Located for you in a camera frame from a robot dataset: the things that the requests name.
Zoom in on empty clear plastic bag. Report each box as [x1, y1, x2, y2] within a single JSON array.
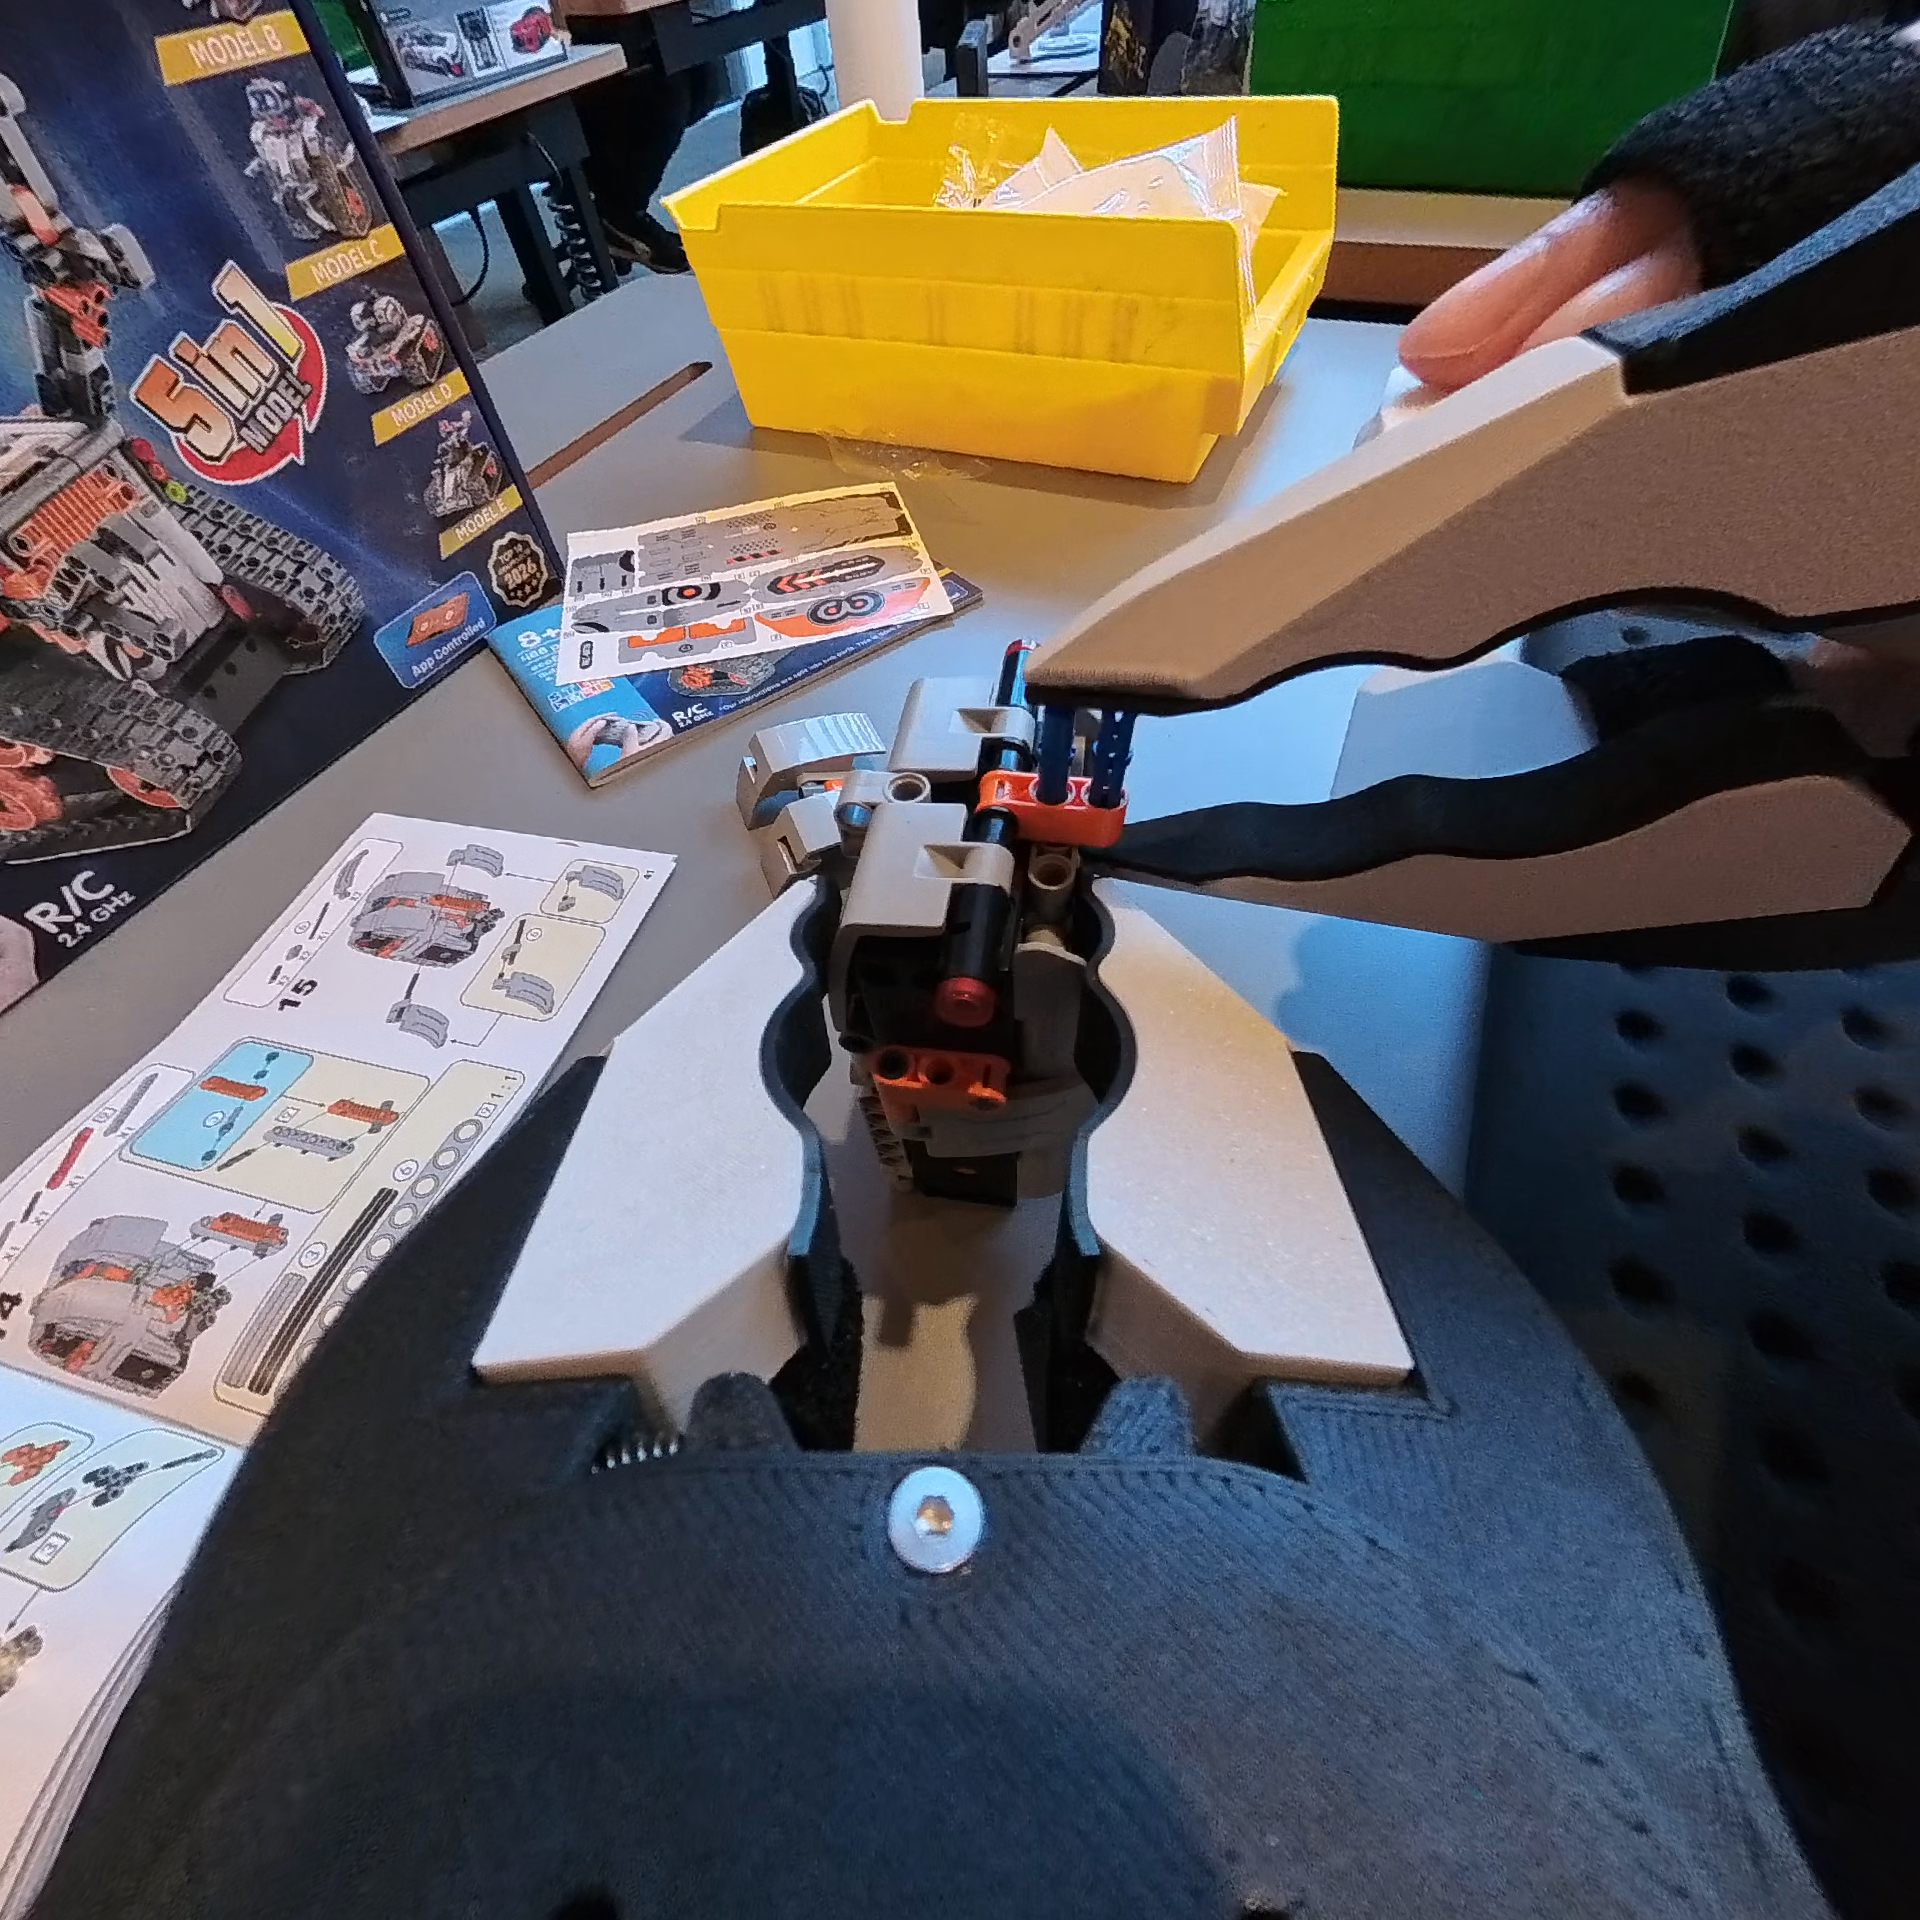
[[823, 434, 993, 486]]

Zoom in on blue toy robot kit box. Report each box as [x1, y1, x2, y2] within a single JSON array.
[[0, 0, 565, 1014]]

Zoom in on person's right hand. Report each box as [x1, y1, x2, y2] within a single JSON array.
[[1399, 181, 1708, 401]]

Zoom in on grey desk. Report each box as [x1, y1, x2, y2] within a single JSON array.
[[0, 276, 1593, 1457]]

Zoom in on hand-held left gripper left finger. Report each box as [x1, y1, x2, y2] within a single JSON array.
[[472, 883, 869, 1450]]

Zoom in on white instruction booklet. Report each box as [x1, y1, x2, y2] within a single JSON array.
[[0, 812, 679, 1862]]

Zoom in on grey building block model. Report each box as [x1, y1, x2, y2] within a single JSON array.
[[735, 636, 1135, 1201]]

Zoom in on wooden table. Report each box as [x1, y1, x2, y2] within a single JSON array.
[[1327, 186, 1593, 312]]

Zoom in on green plastic bin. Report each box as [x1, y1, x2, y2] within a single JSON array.
[[1248, 0, 1735, 191]]

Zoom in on white paper roll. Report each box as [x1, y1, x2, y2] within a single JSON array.
[[829, 0, 921, 119]]

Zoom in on clear plastic bags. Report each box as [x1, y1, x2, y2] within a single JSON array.
[[932, 115, 1285, 228]]

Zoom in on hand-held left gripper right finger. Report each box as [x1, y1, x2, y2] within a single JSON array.
[[1017, 883, 1416, 1450]]

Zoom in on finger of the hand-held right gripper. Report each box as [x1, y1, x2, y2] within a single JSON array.
[[1032, 336, 1914, 704], [1106, 734, 1918, 950]]

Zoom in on grey orange sticker sheet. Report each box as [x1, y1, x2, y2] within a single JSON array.
[[558, 481, 963, 689]]

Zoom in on yellow plastic bin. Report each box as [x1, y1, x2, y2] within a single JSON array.
[[663, 96, 1341, 486]]

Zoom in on blue manual booklet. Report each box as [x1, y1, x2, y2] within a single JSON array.
[[486, 570, 984, 789]]

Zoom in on toy car box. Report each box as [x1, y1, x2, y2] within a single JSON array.
[[366, 0, 572, 107]]

